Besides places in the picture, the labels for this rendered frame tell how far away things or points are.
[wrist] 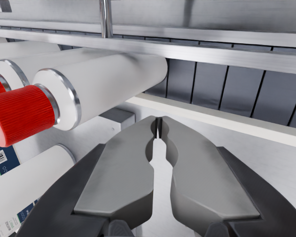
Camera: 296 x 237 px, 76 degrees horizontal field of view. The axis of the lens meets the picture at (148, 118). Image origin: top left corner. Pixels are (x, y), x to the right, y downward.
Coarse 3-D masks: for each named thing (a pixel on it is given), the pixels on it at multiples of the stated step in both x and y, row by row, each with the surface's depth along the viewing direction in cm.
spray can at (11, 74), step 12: (84, 48) 24; (0, 60) 17; (12, 60) 17; (24, 60) 17; (36, 60) 18; (48, 60) 19; (60, 60) 20; (72, 60) 21; (84, 60) 22; (0, 72) 16; (12, 72) 16; (24, 72) 17; (36, 72) 17; (0, 84) 16; (12, 84) 16; (24, 84) 16
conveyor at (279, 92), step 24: (72, 48) 34; (264, 48) 20; (288, 48) 19; (168, 72) 27; (192, 72) 25; (216, 72) 23; (240, 72) 22; (264, 72) 21; (168, 96) 28; (192, 96) 27; (216, 96) 24; (240, 96) 23; (264, 96) 22; (288, 96) 20; (264, 120) 23; (288, 120) 21
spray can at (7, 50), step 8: (0, 48) 28; (8, 48) 29; (16, 48) 30; (24, 48) 30; (32, 48) 31; (40, 48) 32; (48, 48) 34; (56, 48) 35; (0, 56) 28; (8, 56) 28
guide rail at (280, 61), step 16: (0, 32) 29; (16, 32) 27; (32, 32) 25; (48, 32) 25; (96, 48) 21; (112, 48) 20; (128, 48) 19; (144, 48) 18; (160, 48) 17; (176, 48) 16; (192, 48) 16; (208, 48) 15; (224, 48) 15; (240, 48) 15; (224, 64) 15; (240, 64) 14; (256, 64) 14; (272, 64) 13; (288, 64) 13
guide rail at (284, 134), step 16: (144, 96) 27; (176, 112) 24; (192, 112) 23; (208, 112) 23; (224, 112) 23; (240, 128) 21; (256, 128) 20; (272, 128) 20; (288, 128) 20; (288, 144) 19
